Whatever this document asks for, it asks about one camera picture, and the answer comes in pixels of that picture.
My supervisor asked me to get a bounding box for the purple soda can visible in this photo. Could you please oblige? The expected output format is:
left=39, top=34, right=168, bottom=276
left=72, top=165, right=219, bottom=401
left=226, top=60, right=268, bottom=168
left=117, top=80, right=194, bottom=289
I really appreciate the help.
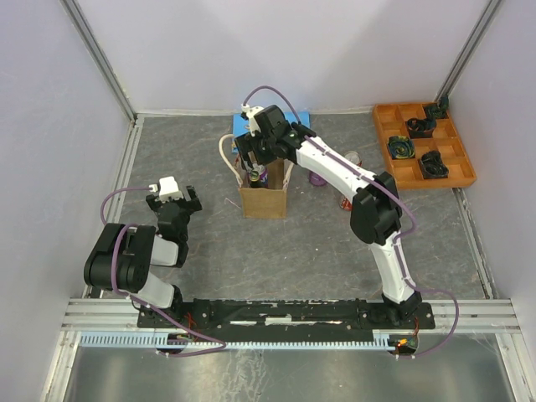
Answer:
left=249, top=163, right=268, bottom=188
left=308, top=171, right=327, bottom=187

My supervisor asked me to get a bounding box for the red cola can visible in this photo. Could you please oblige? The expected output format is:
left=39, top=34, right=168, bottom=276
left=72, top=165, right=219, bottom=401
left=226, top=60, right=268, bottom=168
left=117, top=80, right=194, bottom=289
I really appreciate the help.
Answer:
left=344, top=151, right=362, bottom=167
left=339, top=196, right=352, bottom=211

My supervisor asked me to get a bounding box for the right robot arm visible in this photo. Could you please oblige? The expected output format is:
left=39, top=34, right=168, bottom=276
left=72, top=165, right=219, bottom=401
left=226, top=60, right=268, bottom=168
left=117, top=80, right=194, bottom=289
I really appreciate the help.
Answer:
left=236, top=104, right=422, bottom=327

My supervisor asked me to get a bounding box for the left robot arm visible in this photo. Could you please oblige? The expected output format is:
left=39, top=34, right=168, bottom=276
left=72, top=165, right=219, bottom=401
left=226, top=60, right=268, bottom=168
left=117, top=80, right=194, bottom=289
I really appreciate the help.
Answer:
left=84, top=177, right=203, bottom=327

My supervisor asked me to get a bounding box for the burlap canvas bag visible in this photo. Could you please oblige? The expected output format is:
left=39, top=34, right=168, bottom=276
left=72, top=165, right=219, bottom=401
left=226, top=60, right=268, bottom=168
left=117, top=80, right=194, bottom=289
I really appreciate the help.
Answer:
left=218, top=134, right=294, bottom=219

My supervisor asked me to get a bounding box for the green topped dark can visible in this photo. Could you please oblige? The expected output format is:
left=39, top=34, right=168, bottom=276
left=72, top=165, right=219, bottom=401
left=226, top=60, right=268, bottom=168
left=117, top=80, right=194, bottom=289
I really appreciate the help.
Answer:
left=249, top=173, right=263, bottom=188

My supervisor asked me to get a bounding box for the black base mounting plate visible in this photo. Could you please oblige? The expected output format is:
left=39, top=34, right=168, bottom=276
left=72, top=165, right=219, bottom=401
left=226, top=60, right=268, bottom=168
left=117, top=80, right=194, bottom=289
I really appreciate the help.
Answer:
left=137, top=297, right=436, bottom=341

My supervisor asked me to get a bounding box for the blue yellow rolled sock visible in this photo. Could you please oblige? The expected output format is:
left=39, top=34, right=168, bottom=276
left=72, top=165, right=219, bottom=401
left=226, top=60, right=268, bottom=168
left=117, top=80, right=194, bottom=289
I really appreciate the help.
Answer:
left=387, top=136, right=415, bottom=160

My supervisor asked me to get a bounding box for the black rolled sock upper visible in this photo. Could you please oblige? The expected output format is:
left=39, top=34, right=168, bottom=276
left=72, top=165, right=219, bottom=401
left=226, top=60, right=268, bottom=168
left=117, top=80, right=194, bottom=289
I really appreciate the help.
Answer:
left=405, top=118, right=436, bottom=139

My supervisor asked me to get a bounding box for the black rolled sock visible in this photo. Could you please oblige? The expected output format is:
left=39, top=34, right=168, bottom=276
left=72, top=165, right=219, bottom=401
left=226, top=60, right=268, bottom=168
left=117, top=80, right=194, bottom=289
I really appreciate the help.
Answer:
left=405, top=118, right=436, bottom=139
left=419, top=150, right=449, bottom=179

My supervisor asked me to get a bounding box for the orange compartment tray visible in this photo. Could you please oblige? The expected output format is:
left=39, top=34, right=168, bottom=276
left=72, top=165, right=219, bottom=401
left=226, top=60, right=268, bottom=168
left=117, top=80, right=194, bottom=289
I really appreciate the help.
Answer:
left=373, top=103, right=477, bottom=190

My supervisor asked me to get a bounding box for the black rolled sock lower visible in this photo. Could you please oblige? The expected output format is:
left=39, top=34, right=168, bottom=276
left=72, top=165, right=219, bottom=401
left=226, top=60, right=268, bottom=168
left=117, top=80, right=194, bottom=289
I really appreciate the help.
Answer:
left=419, top=150, right=449, bottom=179

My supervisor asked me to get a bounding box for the teal rolled sock corner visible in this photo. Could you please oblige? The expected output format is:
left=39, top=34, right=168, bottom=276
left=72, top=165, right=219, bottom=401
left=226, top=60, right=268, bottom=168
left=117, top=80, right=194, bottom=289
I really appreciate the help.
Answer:
left=423, top=95, right=450, bottom=120

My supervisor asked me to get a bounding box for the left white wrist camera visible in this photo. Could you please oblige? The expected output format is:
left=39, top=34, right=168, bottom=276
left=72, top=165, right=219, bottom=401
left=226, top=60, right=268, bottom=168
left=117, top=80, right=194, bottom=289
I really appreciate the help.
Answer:
left=149, top=176, right=183, bottom=203

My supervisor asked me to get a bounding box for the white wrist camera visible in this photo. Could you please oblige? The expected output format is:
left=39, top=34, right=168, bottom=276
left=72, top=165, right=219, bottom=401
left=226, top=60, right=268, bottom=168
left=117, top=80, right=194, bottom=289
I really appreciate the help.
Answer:
left=149, top=176, right=183, bottom=203
left=241, top=104, right=264, bottom=137

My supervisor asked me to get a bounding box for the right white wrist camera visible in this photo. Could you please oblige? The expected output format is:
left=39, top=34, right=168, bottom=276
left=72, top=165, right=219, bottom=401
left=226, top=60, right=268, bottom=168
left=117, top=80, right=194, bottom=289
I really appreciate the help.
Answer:
left=241, top=104, right=264, bottom=137

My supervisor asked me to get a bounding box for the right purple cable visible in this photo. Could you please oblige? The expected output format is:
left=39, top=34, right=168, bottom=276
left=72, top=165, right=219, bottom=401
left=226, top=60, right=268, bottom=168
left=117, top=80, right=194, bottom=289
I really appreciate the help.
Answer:
left=241, top=85, right=461, bottom=359

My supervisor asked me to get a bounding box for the purple cable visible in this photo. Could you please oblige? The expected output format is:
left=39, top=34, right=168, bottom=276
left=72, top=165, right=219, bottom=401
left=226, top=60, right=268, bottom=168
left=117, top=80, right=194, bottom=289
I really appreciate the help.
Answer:
left=241, top=85, right=461, bottom=359
left=100, top=186, right=228, bottom=358

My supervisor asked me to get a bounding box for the aluminium frame rail front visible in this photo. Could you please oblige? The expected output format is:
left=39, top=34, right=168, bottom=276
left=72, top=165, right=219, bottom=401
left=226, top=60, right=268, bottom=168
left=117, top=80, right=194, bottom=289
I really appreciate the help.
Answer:
left=61, top=298, right=521, bottom=334

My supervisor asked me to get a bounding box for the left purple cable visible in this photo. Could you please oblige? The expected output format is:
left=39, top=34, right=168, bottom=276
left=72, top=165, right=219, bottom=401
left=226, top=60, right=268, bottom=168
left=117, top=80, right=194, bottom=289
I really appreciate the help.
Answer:
left=100, top=186, right=228, bottom=358

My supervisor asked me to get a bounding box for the light blue cable duct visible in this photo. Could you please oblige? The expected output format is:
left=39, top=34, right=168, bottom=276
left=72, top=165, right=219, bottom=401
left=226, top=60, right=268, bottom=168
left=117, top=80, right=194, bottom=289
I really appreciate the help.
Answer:
left=79, top=329, right=399, bottom=348

